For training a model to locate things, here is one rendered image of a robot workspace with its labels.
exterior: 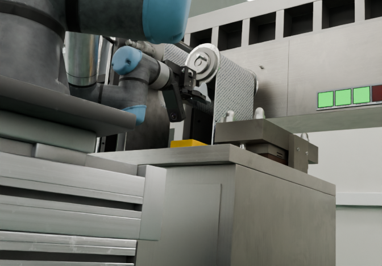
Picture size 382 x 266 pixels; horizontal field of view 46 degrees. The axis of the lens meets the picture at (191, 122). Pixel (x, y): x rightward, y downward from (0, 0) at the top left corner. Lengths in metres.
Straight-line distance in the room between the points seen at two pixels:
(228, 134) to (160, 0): 0.84
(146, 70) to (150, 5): 0.64
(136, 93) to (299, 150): 0.57
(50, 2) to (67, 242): 0.26
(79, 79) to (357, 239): 3.17
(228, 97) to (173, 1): 1.00
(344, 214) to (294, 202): 2.72
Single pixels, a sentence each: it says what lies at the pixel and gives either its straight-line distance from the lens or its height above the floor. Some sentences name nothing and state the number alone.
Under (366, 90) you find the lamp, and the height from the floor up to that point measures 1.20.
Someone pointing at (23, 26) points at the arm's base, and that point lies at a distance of 0.52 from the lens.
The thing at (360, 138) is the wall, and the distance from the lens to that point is 4.06.
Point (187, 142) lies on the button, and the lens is 1.12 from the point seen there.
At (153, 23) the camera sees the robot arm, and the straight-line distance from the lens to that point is 0.55.
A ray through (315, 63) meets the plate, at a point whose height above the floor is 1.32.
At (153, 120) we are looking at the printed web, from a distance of 1.78.
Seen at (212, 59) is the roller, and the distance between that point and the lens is 1.49.
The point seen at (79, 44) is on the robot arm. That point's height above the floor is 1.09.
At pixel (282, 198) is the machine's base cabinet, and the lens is 1.23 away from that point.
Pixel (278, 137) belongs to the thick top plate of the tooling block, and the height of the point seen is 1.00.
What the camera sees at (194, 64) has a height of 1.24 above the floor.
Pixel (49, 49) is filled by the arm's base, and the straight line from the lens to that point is 0.53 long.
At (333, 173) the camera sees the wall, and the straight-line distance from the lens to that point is 4.08.
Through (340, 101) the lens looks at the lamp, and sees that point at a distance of 1.60.
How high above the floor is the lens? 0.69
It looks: 14 degrees up
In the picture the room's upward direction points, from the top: 5 degrees clockwise
